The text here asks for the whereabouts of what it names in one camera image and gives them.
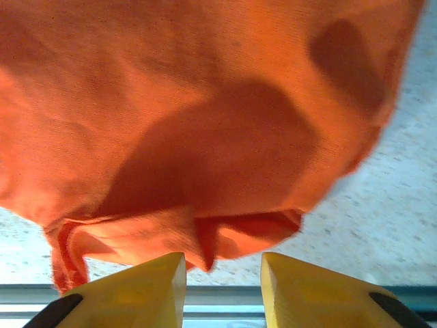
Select orange t-shirt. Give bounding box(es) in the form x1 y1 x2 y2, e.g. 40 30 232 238
0 0 426 297

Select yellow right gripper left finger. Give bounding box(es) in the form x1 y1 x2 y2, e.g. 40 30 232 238
32 252 187 328

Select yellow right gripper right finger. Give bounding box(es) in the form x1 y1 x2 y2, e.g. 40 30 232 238
260 251 433 328

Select aluminium frame rail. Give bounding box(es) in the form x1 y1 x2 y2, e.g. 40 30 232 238
0 283 437 328

